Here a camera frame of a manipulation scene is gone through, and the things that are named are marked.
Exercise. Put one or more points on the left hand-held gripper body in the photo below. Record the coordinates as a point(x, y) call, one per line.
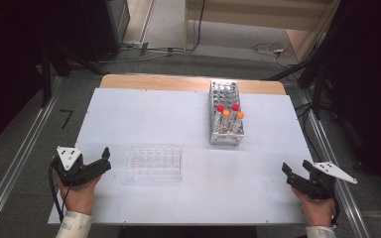
point(68, 158)

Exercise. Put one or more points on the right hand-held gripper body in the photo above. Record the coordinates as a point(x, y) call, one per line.
point(317, 186)

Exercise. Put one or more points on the clear plastic tube tray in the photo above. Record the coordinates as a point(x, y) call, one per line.
point(155, 163)

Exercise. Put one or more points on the orange cap test tube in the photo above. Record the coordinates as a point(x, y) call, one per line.
point(226, 113)
point(240, 115)

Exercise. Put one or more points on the red cap test tube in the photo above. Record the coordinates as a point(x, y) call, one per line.
point(235, 107)
point(220, 108)

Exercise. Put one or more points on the metal test tube rack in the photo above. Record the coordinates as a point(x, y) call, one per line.
point(224, 92)

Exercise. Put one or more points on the person's right hand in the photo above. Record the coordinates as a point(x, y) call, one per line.
point(319, 211)

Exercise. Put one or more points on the person's left hand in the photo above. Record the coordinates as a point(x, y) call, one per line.
point(78, 198)

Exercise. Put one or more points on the white table board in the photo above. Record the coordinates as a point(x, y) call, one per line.
point(152, 115)

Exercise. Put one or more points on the black metal stand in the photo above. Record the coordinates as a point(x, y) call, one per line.
point(46, 76)
point(317, 79)

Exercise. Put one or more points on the wooden table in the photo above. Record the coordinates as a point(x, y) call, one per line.
point(165, 82)

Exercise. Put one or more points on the dark curtain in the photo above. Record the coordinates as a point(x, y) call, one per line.
point(10, 59)
point(373, 82)

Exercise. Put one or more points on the black cabinet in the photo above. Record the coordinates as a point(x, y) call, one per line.
point(105, 26)

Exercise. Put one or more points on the light wooden furniture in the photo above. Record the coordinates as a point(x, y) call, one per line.
point(261, 13)

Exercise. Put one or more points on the aluminium floor rail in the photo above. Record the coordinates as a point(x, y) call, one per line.
point(344, 198)
point(20, 142)

